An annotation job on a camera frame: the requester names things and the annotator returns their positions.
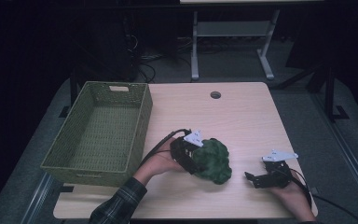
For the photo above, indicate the black floor stand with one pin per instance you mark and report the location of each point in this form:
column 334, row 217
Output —
column 326, row 87

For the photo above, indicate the green woven basket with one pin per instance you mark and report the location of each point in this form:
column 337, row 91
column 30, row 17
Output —
column 102, row 137

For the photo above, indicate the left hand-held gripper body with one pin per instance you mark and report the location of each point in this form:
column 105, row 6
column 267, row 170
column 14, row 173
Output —
column 183, row 149

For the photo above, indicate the white metal table frame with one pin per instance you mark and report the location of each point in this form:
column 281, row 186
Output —
column 230, row 31

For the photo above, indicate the person's left hand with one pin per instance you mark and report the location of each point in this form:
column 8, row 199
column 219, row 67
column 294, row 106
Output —
column 160, row 161

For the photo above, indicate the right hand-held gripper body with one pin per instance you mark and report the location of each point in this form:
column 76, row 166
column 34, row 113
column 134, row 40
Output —
column 276, row 174

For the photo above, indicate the green plush cloth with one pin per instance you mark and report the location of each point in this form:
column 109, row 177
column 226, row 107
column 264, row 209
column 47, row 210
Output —
column 214, row 161

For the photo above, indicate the metal floor rail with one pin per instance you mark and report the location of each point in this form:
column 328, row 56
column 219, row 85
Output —
column 37, row 199
column 348, row 155

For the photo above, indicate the person's right hand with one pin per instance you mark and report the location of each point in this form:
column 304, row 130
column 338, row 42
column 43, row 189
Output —
column 292, row 199

